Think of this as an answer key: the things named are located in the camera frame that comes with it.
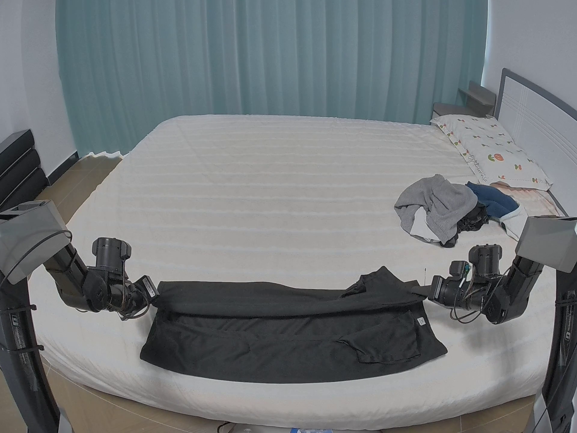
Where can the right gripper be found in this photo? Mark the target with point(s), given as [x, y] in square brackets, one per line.
[439, 290]

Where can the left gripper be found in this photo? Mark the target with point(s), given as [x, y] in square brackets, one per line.
[146, 293]

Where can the black T-shirt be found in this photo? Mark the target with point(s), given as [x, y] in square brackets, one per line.
[279, 332]

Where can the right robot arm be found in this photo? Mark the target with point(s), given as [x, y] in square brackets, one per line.
[523, 282]

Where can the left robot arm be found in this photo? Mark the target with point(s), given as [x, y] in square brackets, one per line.
[72, 278]

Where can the pile of clothes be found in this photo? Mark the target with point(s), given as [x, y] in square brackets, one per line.
[441, 205]

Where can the bed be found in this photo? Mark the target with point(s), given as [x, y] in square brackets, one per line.
[270, 196]

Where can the white printed pillow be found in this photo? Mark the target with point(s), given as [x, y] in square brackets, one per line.
[491, 147]

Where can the black chest of drawers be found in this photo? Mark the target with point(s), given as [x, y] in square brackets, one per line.
[18, 169]

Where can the grey bedside table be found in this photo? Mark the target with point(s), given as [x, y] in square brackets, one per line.
[469, 102]

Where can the blue-green curtain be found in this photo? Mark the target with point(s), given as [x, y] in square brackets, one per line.
[270, 39]

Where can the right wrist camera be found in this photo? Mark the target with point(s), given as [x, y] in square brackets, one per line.
[456, 269]

